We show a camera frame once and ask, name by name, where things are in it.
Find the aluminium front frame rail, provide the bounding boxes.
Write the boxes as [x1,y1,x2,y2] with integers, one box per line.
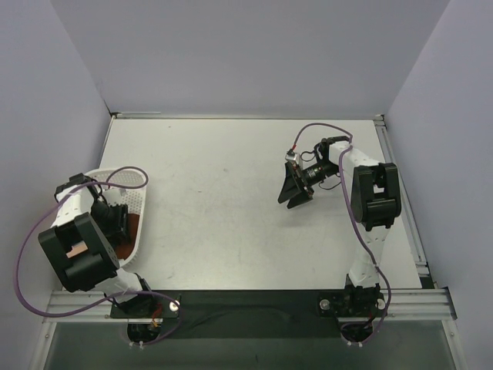
[45,289,457,323]

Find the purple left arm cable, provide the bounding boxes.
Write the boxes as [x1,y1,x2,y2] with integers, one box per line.
[14,166,182,346]

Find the aluminium back frame rail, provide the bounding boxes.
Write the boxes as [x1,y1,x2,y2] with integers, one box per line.
[112,112,385,121]

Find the aluminium frame rail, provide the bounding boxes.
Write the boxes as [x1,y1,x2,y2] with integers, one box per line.
[112,112,385,121]
[45,289,457,323]

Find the white plastic basket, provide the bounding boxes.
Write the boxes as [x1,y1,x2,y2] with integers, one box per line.
[86,166,147,269]

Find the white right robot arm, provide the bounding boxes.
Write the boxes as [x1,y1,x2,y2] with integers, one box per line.
[277,136,401,288]

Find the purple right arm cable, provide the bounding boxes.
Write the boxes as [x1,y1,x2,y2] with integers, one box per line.
[292,123,393,345]

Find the brown towel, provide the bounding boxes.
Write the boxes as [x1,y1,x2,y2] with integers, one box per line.
[115,214,140,260]

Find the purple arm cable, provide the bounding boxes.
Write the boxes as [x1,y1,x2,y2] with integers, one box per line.
[292,123,393,345]
[14,166,182,346]

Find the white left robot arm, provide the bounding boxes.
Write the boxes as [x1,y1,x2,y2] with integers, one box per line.
[38,166,156,318]

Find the aluminium right side rail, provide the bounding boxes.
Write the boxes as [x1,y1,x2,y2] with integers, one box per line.
[373,115,437,289]

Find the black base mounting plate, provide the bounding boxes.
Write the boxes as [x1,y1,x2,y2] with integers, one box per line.
[110,288,388,341]

